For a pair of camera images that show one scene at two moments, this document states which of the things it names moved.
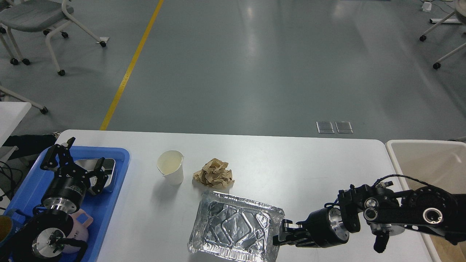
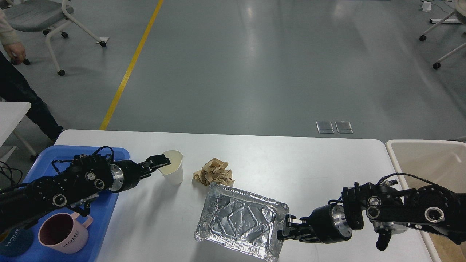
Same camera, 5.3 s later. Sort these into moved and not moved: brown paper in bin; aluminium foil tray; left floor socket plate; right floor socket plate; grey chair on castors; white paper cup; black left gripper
Moved: aluminium foil tray; black left gripper
Not moved: white paper cup; grey chair on castors; right floor socket plate; left floor socket plate; brown paper in bin
